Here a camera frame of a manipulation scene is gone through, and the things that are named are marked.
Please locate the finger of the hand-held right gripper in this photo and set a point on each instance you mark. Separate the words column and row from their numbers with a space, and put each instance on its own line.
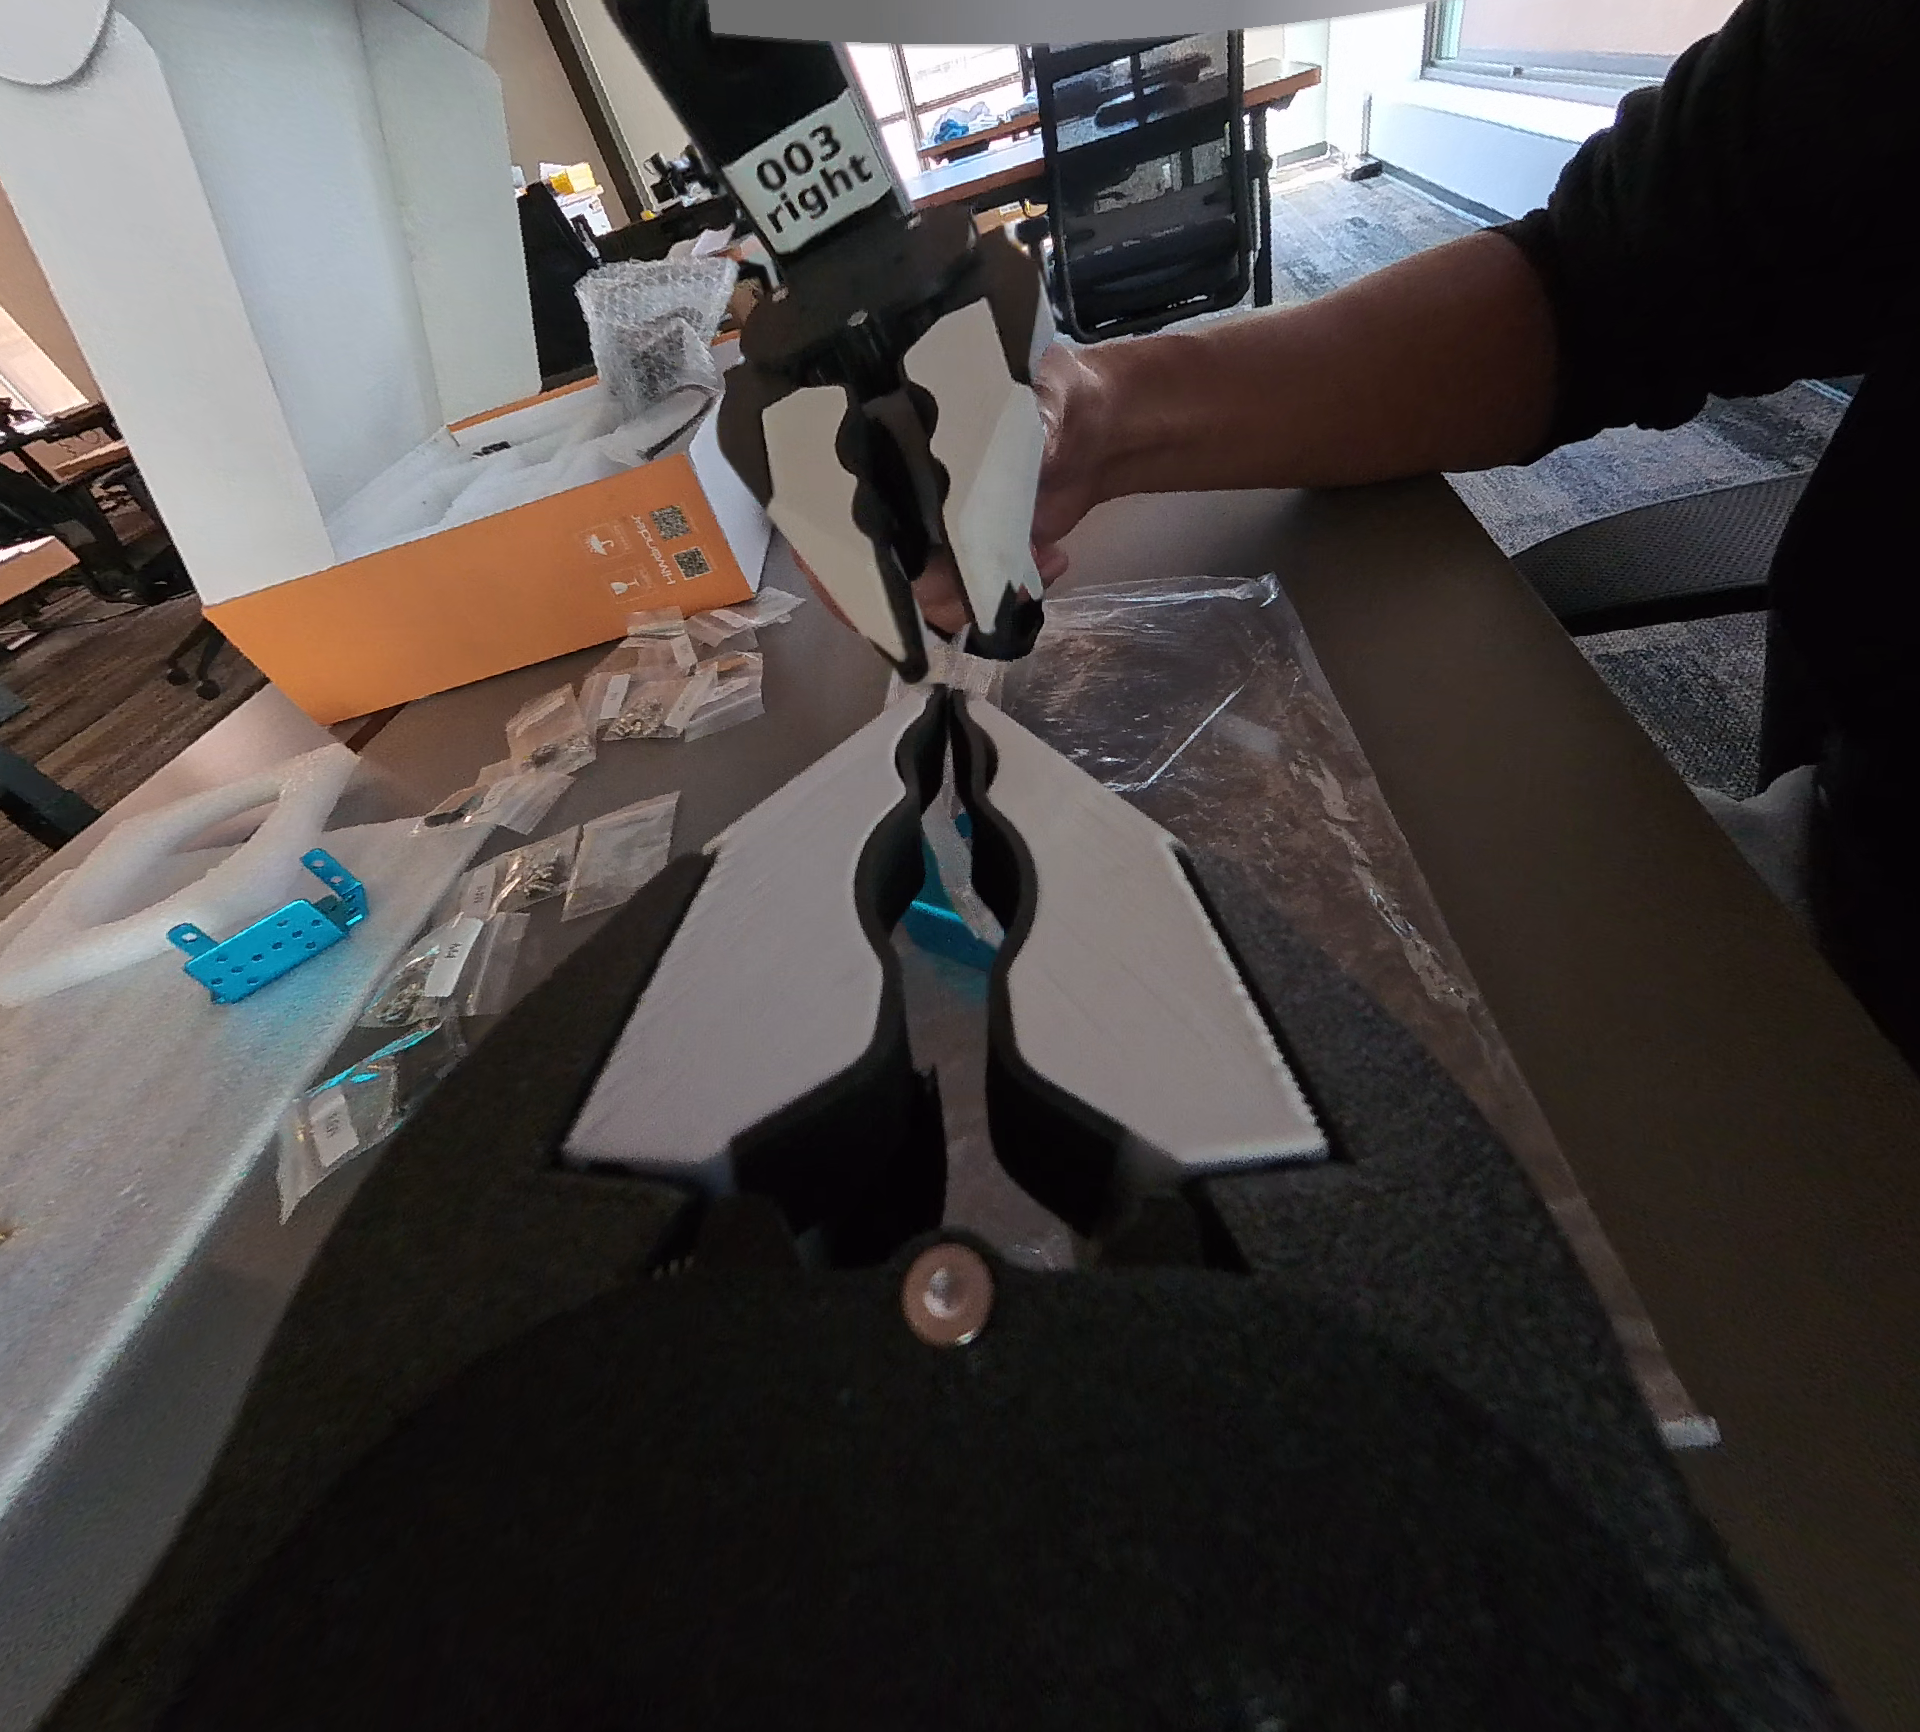
column 994, row 452
column 805, row 466

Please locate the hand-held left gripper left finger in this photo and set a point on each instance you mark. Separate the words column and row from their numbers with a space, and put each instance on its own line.
column 749, row 1000

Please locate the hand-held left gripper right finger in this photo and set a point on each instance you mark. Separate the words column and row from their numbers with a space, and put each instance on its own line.
column 1137, row 1000

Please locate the blue metal bracket large holes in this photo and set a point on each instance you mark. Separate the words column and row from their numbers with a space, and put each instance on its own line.
column 945, row 930

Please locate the large clear plastic bag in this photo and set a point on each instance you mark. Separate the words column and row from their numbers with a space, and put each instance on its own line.
column 1205, row 743

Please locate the person's right forearm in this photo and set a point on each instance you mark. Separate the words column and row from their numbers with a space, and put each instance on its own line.
column 1353, row 399

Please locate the dark grey desk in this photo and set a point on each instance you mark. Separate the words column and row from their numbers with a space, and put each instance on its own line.
column 1501, row 863

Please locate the wooden background desk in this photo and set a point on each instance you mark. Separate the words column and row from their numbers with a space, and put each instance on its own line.
column 1276, row 80

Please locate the person's right hand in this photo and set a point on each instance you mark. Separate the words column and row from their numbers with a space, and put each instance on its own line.
column 1082, row 452

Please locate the pile of small screw bags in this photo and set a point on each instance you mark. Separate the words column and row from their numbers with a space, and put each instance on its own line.
column 624, row 841

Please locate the bubble wrap bundle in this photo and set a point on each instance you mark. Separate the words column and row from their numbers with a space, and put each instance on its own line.
column 654, row 319

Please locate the black mesh office chair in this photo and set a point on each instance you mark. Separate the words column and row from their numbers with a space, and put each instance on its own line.
column 1137, row 266

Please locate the orange white cardboard box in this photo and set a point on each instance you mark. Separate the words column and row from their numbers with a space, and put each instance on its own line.
column 449, row 591

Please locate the white foam sheet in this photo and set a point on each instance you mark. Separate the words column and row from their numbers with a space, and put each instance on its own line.
column 124, row 1162

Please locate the grey office chair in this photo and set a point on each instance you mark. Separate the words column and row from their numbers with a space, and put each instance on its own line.
column 1649, row 549

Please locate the white foam block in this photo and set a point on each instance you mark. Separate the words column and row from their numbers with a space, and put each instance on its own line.
column 61, row 952

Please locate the person's black sweater torso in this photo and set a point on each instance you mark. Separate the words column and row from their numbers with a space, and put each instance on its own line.
column 1863, row 713

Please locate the blue metal bracket small holes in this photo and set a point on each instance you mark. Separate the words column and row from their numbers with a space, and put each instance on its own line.
column 257, row 961

